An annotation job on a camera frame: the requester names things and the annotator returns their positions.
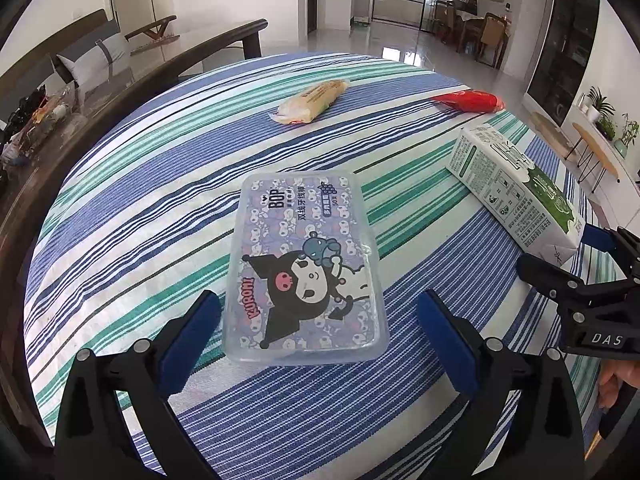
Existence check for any plant in green vase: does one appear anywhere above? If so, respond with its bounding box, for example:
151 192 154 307
614 114 640 158

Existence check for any oval wooden side table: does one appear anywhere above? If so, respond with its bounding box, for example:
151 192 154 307
564 121 620 193

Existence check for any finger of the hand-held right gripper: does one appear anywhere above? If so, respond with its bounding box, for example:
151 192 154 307
582 222 640 281
516 254 640 311

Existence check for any white green milk carton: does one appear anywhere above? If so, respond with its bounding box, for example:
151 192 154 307
446 123 586 266

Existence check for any striped tablecloth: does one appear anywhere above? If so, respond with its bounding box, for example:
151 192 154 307
24 52 621 480

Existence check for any clear cartoon print plastic box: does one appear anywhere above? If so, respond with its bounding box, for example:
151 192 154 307
222 171 391 365

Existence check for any red packet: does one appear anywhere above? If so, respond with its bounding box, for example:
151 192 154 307
431 88 506 114

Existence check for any white grey cushion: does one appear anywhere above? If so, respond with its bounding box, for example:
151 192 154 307
50 32 131 86

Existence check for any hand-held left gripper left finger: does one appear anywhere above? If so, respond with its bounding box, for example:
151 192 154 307
54 290 223 480

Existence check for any yellow clear snack packet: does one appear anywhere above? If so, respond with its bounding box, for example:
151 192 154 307
270 79 349 125

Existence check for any clear snack tray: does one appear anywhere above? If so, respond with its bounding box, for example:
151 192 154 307
0 85 76 171

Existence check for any wooden dining chair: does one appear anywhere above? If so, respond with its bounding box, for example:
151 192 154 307
434 0 457 42
477 12 508 68

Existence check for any person's right hand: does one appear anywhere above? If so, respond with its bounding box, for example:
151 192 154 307
597 357 640 411

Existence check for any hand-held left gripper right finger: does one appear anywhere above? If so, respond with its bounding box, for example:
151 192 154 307
416 289 586 480

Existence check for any wooden dining table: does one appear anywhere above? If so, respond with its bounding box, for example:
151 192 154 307
457 7 512 53

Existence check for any plant in white pot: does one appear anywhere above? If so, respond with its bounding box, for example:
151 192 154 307
585 86 616 123

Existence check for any brown sofa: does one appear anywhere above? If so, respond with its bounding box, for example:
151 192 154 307
0 8 121 126

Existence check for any kitchen counter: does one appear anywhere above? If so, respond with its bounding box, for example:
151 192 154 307
372 0 436 23

